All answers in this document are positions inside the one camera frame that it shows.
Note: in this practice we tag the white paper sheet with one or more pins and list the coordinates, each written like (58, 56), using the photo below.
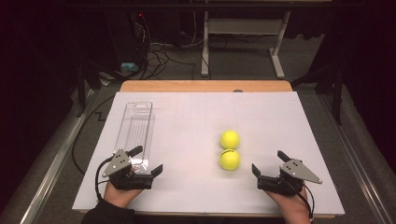
(199, 124)

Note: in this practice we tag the clear plastic container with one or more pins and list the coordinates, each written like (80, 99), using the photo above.
(135, 137)

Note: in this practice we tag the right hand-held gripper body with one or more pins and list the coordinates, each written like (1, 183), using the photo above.
(286, 177)

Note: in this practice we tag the teal small box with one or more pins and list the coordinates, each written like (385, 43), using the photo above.
(129, 66)

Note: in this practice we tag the person's left hand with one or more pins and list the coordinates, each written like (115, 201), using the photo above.
(120, 193)

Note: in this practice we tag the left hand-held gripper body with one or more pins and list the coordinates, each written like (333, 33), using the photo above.
(124, 174)

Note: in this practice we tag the yellow tennis ball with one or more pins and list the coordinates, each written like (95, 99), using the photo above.
(229, 159)
(230, 139)

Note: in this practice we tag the person's right hand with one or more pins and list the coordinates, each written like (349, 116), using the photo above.
(291, 205)

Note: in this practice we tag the white metal desk frame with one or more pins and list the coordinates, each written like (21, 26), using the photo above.
(243, 28)

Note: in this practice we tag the wooden table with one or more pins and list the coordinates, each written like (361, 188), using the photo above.
(205, 86)

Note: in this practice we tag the metal floor rail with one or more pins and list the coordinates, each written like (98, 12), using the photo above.
(351, 161)
(57, 161)

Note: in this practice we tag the black stand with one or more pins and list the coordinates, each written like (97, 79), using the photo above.
(85, 81)
(330, 84)

